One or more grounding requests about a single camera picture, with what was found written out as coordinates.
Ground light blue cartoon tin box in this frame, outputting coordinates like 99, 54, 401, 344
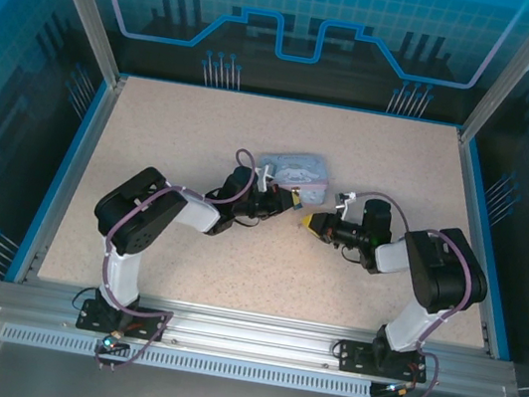
250, 143, 336, 210

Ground blue table edge strip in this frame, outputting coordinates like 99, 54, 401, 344
436, 138, 529, 362
3, 70, 113, 294

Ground small LED connector module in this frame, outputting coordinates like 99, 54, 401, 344
96, 329, 133, 358
369, 376, 413, 397

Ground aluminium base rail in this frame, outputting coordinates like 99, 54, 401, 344
0, 271, 521, 397

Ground aluminium side rail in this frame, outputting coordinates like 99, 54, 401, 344
19, 67, 128, 297
423, 130, 529, 360

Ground slotted grey cable duct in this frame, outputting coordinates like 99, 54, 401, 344
0, 322, 375, 397

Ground aluminium frame post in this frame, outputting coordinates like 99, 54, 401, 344
455, 0, 529, 155
17, 0, 142, 91

